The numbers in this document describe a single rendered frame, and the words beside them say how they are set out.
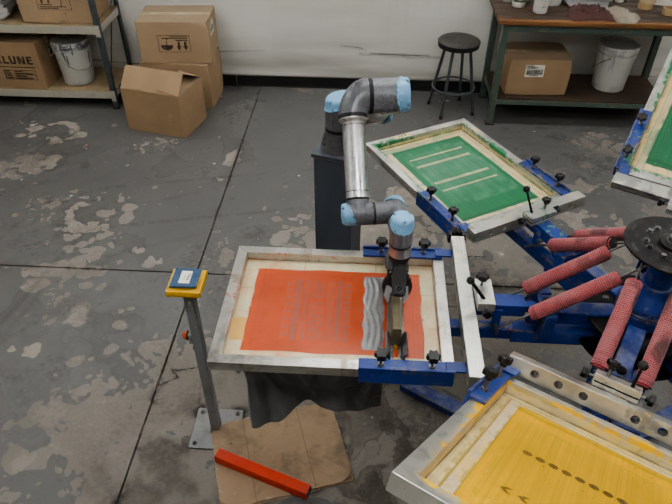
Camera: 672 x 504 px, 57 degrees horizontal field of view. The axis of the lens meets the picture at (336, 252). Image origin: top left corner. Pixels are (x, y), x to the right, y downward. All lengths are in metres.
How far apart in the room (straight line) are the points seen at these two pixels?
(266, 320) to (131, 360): 1.41
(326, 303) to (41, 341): 1.94
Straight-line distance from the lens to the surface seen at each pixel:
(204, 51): 5.49
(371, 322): 2.17
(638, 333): 2.28
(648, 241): 2.17
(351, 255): 2.38
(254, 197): 4.44
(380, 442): 3.02
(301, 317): 2.19
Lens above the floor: 2.53
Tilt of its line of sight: 40 degrees down
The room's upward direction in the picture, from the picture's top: straight up
